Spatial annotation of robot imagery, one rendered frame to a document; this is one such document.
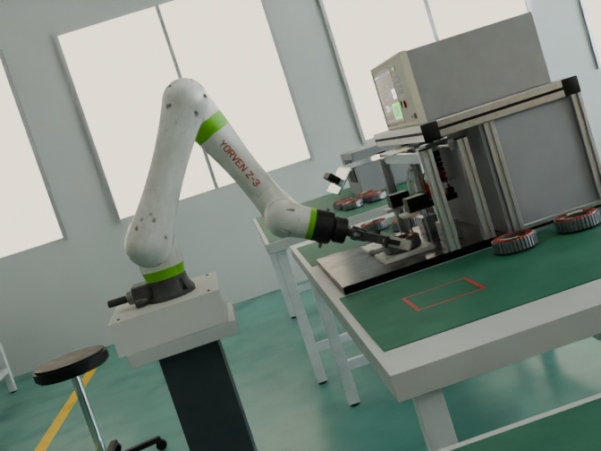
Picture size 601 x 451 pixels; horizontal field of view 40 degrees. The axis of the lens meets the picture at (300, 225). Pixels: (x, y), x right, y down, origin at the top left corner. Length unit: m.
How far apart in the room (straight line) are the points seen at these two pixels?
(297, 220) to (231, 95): 4.83
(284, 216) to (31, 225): 5.11
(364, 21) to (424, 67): 4.96
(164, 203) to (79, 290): 5.03
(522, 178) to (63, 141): 5.38
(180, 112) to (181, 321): 0.59
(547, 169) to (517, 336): 0.90
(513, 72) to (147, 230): 1.09
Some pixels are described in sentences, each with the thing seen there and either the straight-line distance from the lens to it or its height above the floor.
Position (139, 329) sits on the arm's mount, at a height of 0.81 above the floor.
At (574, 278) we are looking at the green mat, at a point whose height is 0.75.
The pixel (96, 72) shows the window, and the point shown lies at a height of 2.22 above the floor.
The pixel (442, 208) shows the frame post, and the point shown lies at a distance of 2.20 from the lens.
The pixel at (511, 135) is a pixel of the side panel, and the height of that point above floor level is 1.02.
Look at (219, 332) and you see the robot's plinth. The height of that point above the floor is 0.73.
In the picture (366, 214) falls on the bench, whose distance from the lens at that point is 3.97.
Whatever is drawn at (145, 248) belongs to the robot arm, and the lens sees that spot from 2.24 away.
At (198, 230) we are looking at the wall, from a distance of 7.08.
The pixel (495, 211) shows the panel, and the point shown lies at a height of 0.83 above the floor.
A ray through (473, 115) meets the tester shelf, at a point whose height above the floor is 1.10.
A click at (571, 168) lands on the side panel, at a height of 0.88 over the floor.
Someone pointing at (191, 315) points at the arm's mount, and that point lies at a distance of 2.35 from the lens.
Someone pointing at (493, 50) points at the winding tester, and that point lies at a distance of 2.36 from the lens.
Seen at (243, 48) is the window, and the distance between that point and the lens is 7.11.
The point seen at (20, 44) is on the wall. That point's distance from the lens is 7.31.
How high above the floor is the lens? 1.18
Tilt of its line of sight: 6 degrees down
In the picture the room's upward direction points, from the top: 18 degrees counter-clockwise
